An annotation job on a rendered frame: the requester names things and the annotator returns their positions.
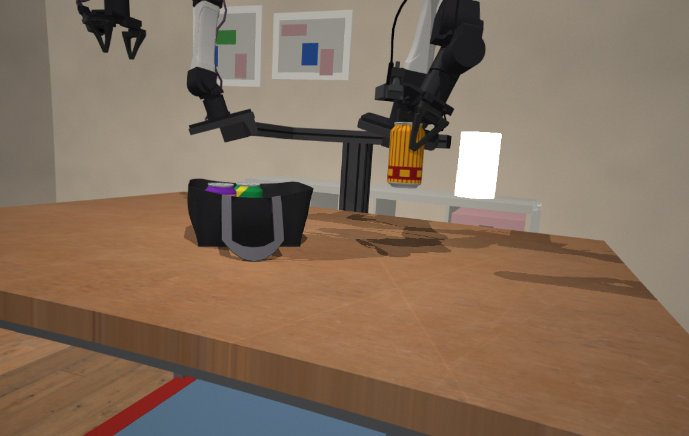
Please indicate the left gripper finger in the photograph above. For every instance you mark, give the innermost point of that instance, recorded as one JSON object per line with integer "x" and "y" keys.
{"x": 402, "y": 115}
{"x": 420, "y": 112}

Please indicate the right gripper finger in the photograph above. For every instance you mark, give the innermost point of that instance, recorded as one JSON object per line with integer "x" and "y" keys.
{"x": 127, "y": 35}
{"x": 95, "y": 24}

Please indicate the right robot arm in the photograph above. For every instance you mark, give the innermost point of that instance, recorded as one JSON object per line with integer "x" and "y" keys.
{"x": 201, "y": 78}

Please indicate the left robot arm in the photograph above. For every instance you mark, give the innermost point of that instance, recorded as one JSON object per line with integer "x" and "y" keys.
{"x": 458, "y": 29}

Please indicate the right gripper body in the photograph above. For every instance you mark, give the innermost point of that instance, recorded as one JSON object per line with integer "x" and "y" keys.
{"x": 117, "y": 11}

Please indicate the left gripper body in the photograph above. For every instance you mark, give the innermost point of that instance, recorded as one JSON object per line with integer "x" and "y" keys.
{"x": 437, "y": 90}

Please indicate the purple drink can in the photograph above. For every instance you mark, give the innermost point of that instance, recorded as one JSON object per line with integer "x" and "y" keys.
{"x": 222, "y": 188}

